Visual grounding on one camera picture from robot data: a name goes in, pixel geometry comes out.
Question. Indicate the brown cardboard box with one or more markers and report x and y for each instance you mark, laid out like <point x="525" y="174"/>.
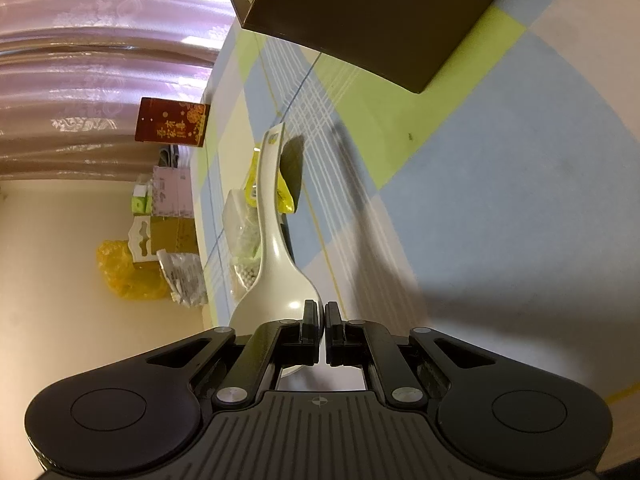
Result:
<point x="360" y="15"/>

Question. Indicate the clear bag of floss picks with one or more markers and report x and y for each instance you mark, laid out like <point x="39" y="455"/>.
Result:
<point x="235" y="215"/>

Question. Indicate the yellow snack packet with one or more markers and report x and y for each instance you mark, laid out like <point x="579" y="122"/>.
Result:
<point x="285" y="195"/>

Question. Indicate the clear crinkled plastic bag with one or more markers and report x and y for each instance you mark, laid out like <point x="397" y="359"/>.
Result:
<point x="185" y="280"/>

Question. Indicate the brown cardboard carton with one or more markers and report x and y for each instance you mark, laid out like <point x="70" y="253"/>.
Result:
<point x="170" y="237"/>

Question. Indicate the pink patterned curtain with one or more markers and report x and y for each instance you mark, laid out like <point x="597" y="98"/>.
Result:
<point x="100" y="60"/>

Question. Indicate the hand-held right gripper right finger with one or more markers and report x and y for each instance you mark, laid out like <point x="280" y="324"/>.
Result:
<point x="334" y="320"/>

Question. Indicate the white plastic spoon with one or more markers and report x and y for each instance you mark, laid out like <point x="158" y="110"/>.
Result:
<point x="272" y="270"/>

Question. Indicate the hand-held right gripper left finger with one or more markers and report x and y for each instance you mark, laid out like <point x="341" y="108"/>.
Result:
<point x="314" y="320"/>

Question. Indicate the red gift bag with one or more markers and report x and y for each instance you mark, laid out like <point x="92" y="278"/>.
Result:
<point x="170" y="121"/>

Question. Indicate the pale purple cardboard box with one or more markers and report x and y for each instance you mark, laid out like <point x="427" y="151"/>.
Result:
<point x="172" y="192"/>

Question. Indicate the yellow plastic bag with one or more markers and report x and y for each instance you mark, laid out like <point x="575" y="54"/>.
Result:
<point x="120" y="275"/>

